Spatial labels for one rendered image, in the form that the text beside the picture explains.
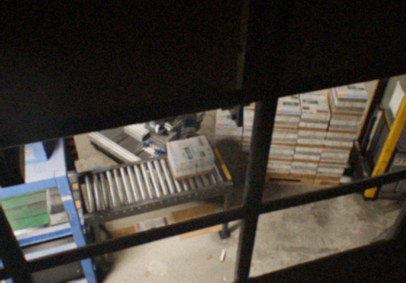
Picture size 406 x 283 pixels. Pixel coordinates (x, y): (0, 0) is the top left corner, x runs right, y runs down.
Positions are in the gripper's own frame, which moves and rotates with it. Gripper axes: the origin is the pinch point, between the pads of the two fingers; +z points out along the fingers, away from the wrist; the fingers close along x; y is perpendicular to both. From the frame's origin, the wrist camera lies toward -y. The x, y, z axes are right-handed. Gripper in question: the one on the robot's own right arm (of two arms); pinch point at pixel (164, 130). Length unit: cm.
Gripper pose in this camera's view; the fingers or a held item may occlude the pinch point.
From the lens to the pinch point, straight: 381.9
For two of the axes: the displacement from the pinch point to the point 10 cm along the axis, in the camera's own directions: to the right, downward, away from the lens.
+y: -1.4, 7.8, 6.1
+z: 4.4, 6.0, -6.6
